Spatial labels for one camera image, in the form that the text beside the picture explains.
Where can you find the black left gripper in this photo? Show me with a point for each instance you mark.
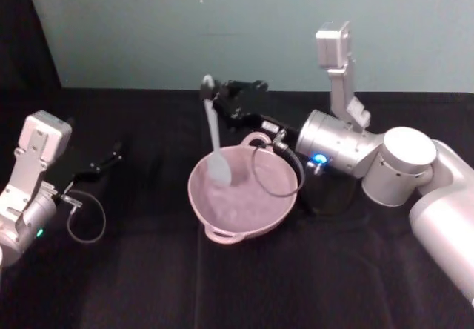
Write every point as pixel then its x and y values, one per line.
pixel 64 173

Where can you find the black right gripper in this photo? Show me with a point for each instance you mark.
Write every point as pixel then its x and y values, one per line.
pixel 266 127

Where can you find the pale translucent plastic spoon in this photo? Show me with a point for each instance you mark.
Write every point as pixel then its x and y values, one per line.
pixel 221 169

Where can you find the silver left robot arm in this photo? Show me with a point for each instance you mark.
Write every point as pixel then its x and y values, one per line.
pixel 33 140

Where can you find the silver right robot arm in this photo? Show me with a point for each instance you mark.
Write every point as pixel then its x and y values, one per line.
pixel 407 158

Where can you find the black table cloth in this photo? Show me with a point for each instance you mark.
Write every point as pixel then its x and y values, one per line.
pixel 148 288

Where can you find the black hanging cloth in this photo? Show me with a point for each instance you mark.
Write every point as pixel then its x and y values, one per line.
pixel 18 29

